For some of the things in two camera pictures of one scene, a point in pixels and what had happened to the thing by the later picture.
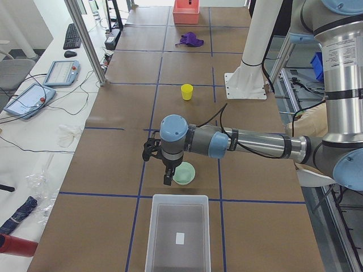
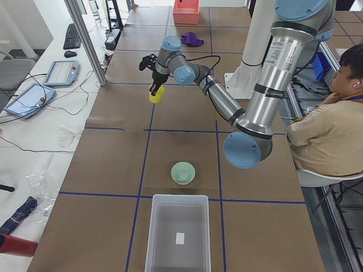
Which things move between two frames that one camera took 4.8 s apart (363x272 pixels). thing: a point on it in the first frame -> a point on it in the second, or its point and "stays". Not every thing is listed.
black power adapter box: x=111 y=41 stays
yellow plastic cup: x=186 y=90 -> x=157 y=96
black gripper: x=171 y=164 -> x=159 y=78
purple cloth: x=191 y=39 stays
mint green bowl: x=184 y=173 stays
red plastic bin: x=186 y=12 stays
